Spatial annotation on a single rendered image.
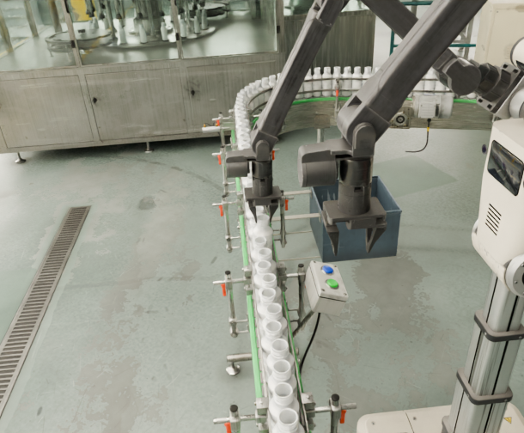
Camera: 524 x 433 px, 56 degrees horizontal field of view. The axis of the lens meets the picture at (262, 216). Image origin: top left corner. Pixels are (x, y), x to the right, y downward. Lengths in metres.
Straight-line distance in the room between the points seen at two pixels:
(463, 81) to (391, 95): 0.55
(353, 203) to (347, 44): 6.03
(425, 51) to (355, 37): 6.06
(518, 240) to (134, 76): 4.03
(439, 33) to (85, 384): 2.36
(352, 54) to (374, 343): 4.80
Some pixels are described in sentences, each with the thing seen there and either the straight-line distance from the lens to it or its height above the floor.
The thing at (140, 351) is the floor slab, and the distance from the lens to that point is 2.81.
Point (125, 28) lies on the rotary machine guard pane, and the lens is 4.77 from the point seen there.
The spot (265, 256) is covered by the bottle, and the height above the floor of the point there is 1.16.
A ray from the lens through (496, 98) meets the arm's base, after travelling 1.42.
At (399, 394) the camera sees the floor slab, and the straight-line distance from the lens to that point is 2.55.
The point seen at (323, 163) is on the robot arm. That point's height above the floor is 1.59.
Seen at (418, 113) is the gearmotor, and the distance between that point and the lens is 2.98.
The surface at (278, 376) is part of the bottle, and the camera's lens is 1.04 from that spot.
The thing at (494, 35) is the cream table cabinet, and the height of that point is 0.90.
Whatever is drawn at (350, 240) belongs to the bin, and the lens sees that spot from 2.01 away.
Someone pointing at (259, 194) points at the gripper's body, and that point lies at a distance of 1.36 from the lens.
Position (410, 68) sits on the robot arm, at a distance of 0.81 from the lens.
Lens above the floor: 1.94
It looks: 31 degrees down
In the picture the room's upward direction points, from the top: 4 degrees counter-clockwise
